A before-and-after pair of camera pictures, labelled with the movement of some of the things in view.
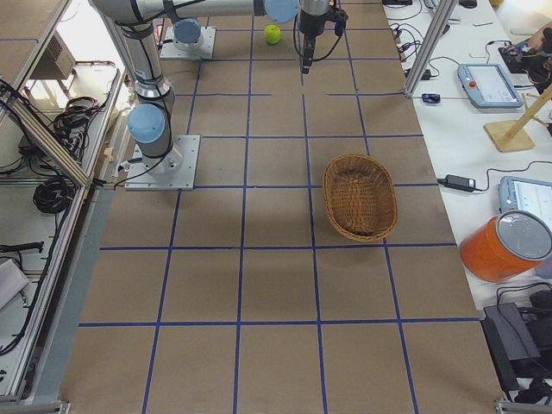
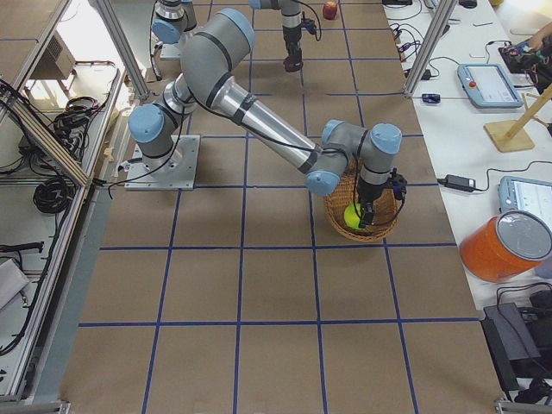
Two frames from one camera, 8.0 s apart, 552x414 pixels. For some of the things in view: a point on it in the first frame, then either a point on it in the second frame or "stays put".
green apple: (272, 34) → (352, 216)
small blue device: (431, 98) stays put
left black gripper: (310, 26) → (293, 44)
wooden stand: (512, 135) stays put
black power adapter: (458, 182) stays put
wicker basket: (360, 197) stays put
